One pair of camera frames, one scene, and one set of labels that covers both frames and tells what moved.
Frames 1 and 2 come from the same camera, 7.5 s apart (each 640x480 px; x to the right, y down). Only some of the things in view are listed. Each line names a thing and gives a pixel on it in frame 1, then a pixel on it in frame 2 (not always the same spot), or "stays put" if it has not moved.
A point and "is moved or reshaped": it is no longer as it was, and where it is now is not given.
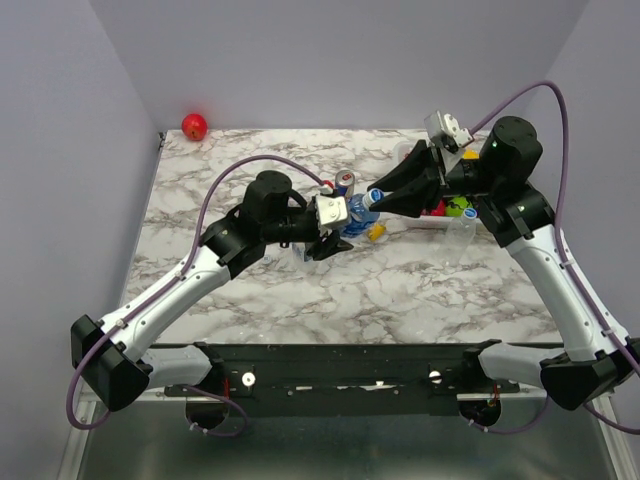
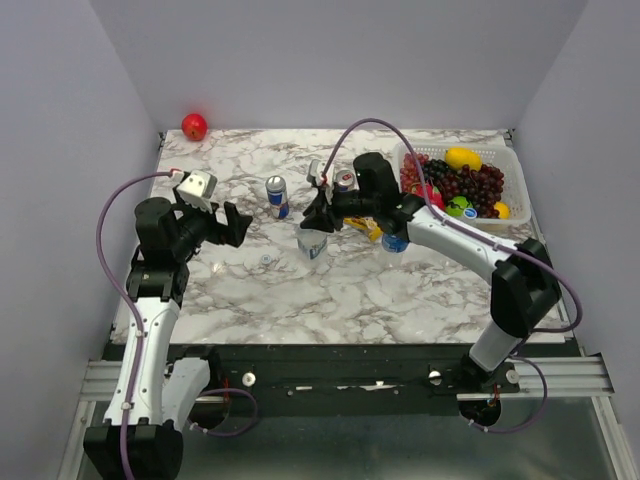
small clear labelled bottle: [297, 258] is moved or reshaped
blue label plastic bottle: [359, 216] -> [393, 243]
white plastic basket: [424, 220] -> [514, 189]
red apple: [194, 127] stays put
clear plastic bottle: [460, 236] is moved or reshaped
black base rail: [293, 380] stays put
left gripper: [320, 250] -> [234, 233]
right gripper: [424, 194] -> [317, 220]
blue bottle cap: [470, 213] stays put
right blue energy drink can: [343, 180] stays put
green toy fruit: [457, 206] stays put
